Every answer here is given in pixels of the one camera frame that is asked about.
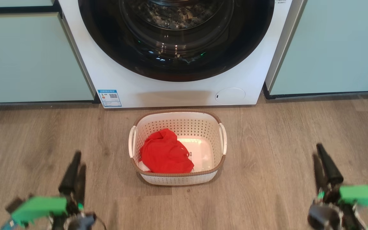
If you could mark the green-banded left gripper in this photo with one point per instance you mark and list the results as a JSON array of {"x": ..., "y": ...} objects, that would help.
[{"x": 40, "y": 207}]

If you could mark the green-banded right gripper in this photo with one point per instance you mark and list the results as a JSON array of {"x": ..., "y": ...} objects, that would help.
[{"x": 363, "y": 195}]

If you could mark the red garment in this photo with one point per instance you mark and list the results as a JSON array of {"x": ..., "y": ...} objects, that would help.
[{"x": 164, "y": 153}]

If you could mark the washing machine door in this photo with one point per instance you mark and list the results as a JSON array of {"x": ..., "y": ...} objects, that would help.
[{"x": 107, "y": 48}]

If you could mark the white front-load washing machine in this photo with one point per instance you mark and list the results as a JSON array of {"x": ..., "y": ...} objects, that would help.
[{"x": 123, "y": 80}]

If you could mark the stainless steel washing machine drum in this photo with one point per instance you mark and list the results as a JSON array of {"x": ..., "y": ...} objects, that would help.
[{"x": 177, "y": 16}]

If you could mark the blue energy label sticker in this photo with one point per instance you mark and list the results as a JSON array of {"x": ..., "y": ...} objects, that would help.
[{"x": 110, "y": 98}]

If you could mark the round white filter cover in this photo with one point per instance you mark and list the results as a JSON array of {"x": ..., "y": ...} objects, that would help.
[{"x": 230, "y": 95}]

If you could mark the white perforated laundry basket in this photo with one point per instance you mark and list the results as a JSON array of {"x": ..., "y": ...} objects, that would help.
[{"x": 184, "y": 123}]

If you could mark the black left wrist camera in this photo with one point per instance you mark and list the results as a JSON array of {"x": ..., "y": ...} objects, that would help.
[{"x": 14, "y": 204}]

